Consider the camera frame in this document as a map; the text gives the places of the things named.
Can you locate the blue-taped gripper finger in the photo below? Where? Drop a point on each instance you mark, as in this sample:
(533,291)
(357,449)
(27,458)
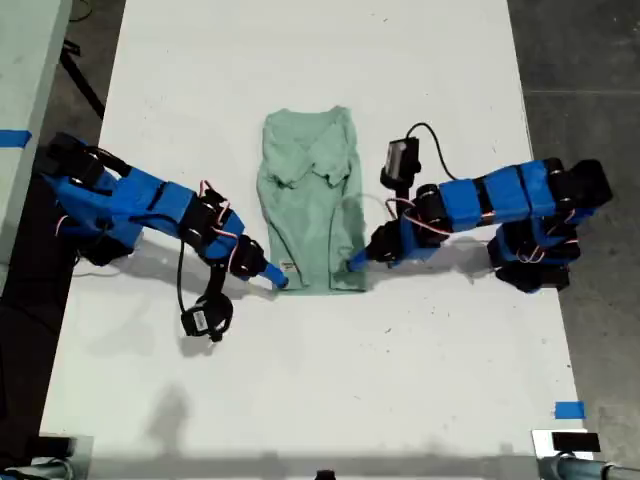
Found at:
(272,275)
(370,255)

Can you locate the pale green T-shirt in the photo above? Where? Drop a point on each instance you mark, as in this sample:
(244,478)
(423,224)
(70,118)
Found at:
(310,225)

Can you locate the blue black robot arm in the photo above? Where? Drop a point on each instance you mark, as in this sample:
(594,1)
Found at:
(140,200)
(500,195)

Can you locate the black tripod leg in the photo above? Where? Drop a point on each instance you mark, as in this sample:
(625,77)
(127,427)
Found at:
(82,80)

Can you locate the blue tape strip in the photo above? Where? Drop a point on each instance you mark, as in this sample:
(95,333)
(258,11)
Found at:
(15,137)
(570,410)

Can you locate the small black box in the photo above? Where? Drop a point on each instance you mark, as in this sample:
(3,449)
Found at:
(575,442)
(55,446)

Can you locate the grey-green clamp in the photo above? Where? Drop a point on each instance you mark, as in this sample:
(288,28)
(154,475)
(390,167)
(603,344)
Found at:
(45,471)
(575,470)

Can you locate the pale side table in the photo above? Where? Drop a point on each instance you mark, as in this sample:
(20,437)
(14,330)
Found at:
(25,60)

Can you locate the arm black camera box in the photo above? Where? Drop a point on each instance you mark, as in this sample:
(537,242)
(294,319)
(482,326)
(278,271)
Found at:
(400,157)
(200,320)

